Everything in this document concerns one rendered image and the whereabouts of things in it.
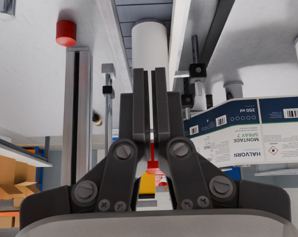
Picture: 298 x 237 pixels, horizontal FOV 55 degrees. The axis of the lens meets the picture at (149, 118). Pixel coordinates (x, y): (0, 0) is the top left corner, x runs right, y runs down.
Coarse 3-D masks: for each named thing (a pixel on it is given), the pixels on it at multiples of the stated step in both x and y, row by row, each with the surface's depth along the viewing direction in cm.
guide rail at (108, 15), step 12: (96, 0) 23; (108, 0) 23; (108, 12) 24; (108, 24) 26; (108, 36) 28; (120, 36) 29; (120, 48) 30; (120, 60) 33; (120, 72) 37; (132, 84) 44
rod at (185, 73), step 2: (176, 72) 52; (178, 72) 52; (180, 72) 52; (182, 72) 52; (184, 72) 52; (186, 72) 52; (188, 72) 52; (174, 74) 52; (176, 74) 52; (178, 74) 52; (180, 74) 52; (182, 74) 52; (184, 74) 52; (186, 74) 52; (188, 74) 52; (174, 76) 52; (176, 76) 52; (178, 76) 52; (180, 76) 52; (182, 76) 52; (184, 76) 52; (186, 76) 52; (188, 76) 52
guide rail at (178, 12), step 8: (176, 0) 30; (184, 0) 30; (176, 8) 32; (184, 8) 32; (176, 16) 33; (176, 24) 35; (176, 32) 37; (176, 40) 39; (176, 48) 41; (168, 56) 46; (176, 56) 43; (168, 64) 47
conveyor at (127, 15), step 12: (120, 0) 35; (132, 0) 36; (144, 0) 36; (156, 0) 36; (168, 0) 36; (120, 12) 38; (132, 12) 38; (144, 12) 38; (156, 12) 38; (168, 12) 38; (120, 24) 41; (132, 24) 41; (168, 24) 41; (168, 36) 44; (168, 48) 48; (132, 72) 57
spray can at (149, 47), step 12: (144, 24) 39; (156, 24) 39; (132, 36) 40; (144, 36) 39; (156, 36) 39; (132, 48) 40; (144, 48) 38; (156, 48) 38; (132, 60) 40; (144, 60) 38; (156, 60) 38; (168, 72) 39; (168, 84) 39; (156, 168) 35
